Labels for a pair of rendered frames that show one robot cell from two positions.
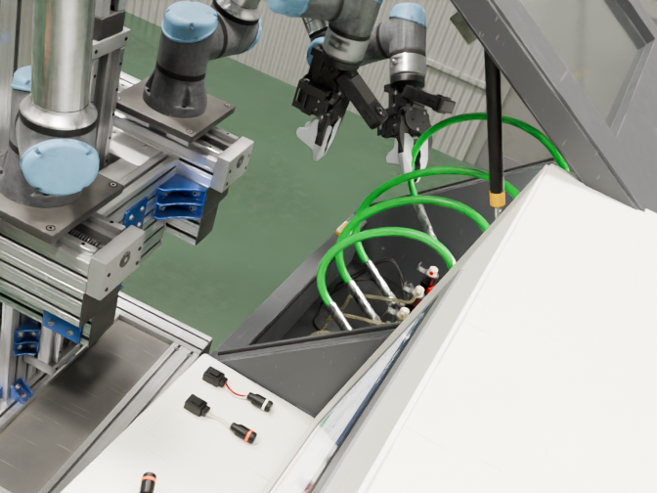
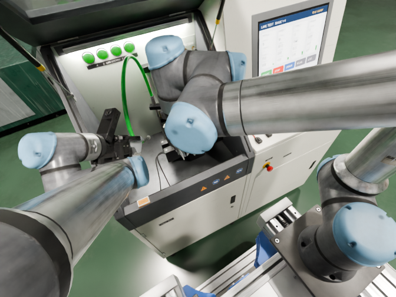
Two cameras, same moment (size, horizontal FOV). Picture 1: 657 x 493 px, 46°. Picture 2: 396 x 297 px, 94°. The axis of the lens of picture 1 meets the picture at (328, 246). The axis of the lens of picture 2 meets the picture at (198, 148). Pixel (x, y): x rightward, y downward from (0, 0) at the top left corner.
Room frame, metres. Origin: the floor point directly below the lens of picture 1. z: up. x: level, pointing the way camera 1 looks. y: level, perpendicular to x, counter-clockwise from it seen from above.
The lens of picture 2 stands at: (1.48, 0.43, 1.70)
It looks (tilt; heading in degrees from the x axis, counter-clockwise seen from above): 50 degrees down; 236
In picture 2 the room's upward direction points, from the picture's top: 8 degrees counter-clockwise
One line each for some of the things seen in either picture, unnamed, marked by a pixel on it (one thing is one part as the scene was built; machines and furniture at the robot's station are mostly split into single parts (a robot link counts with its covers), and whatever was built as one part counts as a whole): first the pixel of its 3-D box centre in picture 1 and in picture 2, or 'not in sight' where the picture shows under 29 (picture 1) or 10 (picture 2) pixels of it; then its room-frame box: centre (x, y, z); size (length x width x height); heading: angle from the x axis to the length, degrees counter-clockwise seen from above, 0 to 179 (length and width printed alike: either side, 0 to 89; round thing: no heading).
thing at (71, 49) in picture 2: not in sight; (129, 34); (1.16, -0.46, 1.43); 0.54 x 0.03 x 0.02; 165
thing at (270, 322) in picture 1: (292, 304); (191, 189); (1.29, 0.03, 0.87); 0.62 x 0.04 x 0.16; 165
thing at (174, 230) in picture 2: not in sight; (199, 221); (1.29, 0.04, 0.44); 0.65 x 0.02 x 0.68; 165
